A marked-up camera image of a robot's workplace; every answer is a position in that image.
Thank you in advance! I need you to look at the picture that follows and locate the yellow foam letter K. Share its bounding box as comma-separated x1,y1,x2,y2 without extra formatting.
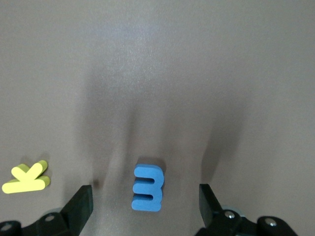
1,159,51,194

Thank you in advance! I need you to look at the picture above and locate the brown table cover sheet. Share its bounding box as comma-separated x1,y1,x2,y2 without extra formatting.
0,0,315,236

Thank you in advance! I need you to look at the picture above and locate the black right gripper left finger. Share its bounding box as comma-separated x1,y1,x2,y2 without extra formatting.
0,184,94,236

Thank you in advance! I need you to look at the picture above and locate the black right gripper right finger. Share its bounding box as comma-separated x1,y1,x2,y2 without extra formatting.
194,183,298,236

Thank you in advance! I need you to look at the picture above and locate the blue foam letter E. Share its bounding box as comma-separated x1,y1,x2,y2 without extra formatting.
131,164,165,212

